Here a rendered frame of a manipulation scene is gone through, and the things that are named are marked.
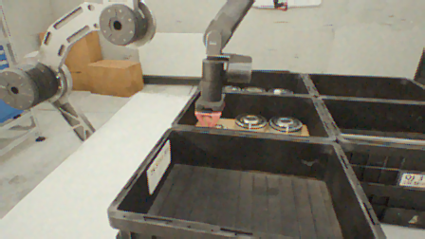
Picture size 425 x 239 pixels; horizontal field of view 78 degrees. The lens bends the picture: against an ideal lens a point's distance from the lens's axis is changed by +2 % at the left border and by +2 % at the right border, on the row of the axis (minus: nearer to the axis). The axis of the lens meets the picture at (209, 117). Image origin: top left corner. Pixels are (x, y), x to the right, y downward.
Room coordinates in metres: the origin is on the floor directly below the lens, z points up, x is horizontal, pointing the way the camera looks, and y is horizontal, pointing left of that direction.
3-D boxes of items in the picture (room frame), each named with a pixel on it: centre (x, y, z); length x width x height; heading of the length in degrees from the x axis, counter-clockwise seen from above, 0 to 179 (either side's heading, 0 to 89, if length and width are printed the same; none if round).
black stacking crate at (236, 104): (0.69, -0.12, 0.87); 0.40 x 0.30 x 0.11; 79
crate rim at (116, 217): (0.40, -0.06, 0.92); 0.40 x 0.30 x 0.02; 79
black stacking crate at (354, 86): (0.91, -0.57, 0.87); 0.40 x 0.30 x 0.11; 79
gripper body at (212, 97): (0.66, -0.01, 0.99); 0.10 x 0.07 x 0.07; 169
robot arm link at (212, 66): (0.66, -0.01, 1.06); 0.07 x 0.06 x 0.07; 83
